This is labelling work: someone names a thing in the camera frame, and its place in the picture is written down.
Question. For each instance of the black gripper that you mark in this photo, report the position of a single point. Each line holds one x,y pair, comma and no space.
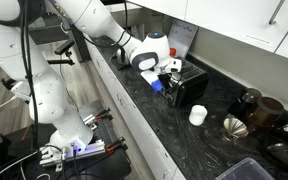
168,78

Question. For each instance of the stainless steel black toaster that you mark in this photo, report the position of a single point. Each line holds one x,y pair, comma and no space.
192,85

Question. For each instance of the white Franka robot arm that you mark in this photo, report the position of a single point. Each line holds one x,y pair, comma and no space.
47,96

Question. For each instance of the white plastic cup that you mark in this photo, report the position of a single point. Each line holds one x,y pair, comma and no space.
198,115

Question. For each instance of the small bottle with orange lid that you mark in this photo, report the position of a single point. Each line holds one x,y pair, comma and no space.
173,51

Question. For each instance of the white lower cabinet front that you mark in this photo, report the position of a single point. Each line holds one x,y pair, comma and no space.
130,110

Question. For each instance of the white handwritten sign board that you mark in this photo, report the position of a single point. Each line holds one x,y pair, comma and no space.
184,36

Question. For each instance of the steel coffee pot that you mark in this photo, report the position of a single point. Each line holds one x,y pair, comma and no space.
121,56

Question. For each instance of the shiny metal funnel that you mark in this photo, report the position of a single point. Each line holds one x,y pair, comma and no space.
235,128

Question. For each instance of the black jar with lid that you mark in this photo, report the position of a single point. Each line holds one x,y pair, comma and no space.
245,101

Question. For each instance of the stainless steel coffee machine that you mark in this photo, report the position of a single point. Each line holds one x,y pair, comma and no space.
135,20

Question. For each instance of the white upper cabinets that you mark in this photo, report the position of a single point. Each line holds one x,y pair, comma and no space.
224,16

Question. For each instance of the brown glass carafe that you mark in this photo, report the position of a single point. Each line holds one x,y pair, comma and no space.
267,111

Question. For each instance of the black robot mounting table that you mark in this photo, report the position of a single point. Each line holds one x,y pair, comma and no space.
110,166

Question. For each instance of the clear plastic container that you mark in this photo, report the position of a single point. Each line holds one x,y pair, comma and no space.
245,170

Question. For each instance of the dark metal cone dripper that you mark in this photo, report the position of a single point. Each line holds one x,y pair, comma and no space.
284,153

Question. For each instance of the black tripod pole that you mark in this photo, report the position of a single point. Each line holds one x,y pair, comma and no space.
34,133

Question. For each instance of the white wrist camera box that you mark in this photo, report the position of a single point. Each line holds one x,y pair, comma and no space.
173,65

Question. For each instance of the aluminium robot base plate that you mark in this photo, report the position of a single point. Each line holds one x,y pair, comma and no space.
87,149

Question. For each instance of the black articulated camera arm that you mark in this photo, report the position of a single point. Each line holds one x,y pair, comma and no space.
62,61

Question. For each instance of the black camera on stand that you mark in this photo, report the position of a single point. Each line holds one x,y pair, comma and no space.
64,47

